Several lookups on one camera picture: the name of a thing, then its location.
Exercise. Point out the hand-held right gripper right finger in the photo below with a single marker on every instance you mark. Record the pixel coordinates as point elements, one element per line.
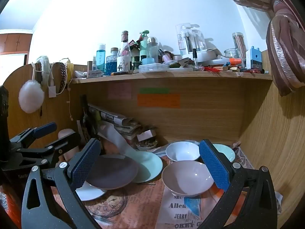
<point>214,165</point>

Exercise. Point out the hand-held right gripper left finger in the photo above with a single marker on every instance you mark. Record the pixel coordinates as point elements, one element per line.
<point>84,165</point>

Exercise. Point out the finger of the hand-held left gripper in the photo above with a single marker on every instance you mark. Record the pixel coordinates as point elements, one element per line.
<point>63,145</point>
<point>45,128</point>

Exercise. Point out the mint green bowl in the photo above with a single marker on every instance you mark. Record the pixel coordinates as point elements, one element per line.
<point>225,152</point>

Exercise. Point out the white plate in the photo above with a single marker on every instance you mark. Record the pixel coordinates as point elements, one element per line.
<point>91,192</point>

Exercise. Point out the dark brown plate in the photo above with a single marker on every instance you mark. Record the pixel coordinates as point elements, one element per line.
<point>114,171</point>

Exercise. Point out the mauve bowl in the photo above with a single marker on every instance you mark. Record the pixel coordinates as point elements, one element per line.
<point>185,179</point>

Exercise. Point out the white bowl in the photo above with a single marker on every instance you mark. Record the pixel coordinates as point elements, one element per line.
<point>182,151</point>

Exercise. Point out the mint green plate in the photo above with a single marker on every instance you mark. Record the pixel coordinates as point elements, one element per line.
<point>149,165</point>

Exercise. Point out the cream white mug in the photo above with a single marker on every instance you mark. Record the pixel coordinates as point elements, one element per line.
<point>66,133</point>

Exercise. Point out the white fluffy puff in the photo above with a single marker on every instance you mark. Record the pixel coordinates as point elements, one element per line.
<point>31,96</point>

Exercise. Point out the white paper tag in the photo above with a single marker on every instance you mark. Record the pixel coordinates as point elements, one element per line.
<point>51,91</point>

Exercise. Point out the dark glass bottle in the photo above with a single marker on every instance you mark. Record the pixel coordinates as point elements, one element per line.
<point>84,114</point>

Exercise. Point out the white paper sheet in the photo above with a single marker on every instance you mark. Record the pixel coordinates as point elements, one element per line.
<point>116,138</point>

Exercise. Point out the stack of folded newspapers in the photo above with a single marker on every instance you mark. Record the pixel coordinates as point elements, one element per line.
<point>112,119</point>

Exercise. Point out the dark dotted headband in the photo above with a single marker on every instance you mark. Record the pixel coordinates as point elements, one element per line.
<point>63,76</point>

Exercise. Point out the white fluffy headband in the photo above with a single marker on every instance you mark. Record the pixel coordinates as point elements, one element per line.
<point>44,64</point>

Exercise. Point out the small dish of shells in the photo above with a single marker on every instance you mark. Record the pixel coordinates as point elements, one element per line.
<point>145,145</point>

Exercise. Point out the yellow hair accessory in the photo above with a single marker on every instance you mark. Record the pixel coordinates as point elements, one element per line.
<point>69,68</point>

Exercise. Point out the newspaper print tablecloth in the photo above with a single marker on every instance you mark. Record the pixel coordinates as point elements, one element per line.
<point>143,202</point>

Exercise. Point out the small white box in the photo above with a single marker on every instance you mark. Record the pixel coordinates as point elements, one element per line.
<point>146,134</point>

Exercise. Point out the pink sticky note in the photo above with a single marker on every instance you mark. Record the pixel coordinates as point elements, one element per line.
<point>119,90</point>

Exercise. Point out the small white spray bottle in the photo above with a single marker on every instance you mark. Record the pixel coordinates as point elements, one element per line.
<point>94,64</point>

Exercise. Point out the orange sticky note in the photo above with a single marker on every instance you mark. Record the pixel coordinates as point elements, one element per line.
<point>158,100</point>

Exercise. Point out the blue liquid plastic bottle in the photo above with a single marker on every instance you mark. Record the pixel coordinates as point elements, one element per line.
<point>101,58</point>

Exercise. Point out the wooden wardrobe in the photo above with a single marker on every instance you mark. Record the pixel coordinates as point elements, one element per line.
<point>15,43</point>

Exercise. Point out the blue glass bottle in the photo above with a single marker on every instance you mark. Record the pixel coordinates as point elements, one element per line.
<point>112,63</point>

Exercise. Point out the green sticky note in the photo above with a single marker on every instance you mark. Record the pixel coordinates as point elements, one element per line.
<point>153,90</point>

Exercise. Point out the clear printed glass bottle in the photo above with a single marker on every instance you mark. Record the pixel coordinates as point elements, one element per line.
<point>124,57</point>

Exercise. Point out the white plastic container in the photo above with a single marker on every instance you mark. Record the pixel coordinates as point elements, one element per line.
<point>207,55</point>

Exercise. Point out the round glass jar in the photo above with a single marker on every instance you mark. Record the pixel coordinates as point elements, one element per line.
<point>232,53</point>

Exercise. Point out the blue pencil sharpener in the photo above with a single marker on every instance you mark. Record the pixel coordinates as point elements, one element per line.
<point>255,59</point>

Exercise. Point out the clear plastic lidded box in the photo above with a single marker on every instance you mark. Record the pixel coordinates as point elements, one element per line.
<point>152,68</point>

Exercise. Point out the tall clear pencil jar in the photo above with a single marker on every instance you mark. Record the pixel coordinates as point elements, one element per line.
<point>239,43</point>

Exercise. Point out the packaged brush set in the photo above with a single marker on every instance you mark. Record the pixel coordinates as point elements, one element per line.
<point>185,40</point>
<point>199,40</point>

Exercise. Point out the green pump bottle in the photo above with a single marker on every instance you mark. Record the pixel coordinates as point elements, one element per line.
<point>144,46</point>

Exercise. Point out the clear bottle silver cap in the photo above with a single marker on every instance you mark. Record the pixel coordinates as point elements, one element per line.
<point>152,49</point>

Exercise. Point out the mauve satin curtain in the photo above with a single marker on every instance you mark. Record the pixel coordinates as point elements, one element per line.
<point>283,35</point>

